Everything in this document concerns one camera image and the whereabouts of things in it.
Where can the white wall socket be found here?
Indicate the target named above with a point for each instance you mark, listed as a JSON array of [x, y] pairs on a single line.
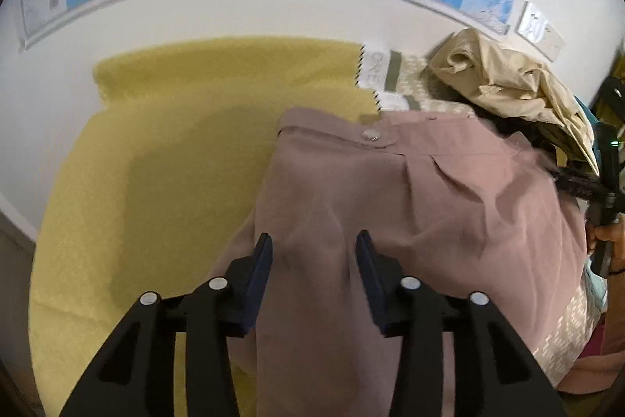
[[534, 23]]

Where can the person's right forearm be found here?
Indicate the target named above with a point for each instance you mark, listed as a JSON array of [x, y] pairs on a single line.
[[616, 309]]

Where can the pink zip jacket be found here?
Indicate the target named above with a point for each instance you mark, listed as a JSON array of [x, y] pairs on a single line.
[[439, 202]]

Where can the light blue cloth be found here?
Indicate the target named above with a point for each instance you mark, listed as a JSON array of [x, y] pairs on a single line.
[[596, 290]]

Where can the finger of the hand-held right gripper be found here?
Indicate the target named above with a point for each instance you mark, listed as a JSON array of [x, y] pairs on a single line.
[[581, 187]]

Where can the cream crumpled cloth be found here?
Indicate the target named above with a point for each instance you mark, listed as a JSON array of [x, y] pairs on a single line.
[[512, 80]]

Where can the patterned white cloth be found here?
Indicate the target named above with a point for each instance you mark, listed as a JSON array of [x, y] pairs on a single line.
[[378, 72]]

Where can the person's right hand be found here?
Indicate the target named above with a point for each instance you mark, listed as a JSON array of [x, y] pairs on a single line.
[[608, 235]]

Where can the yellow blanket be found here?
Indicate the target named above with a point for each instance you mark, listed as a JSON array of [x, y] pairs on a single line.
[[171, 129]]

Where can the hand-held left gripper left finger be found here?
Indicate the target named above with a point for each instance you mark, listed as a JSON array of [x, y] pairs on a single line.
[[259, 271]]

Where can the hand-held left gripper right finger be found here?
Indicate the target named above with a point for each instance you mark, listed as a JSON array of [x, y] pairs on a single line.
[[371, 276]]

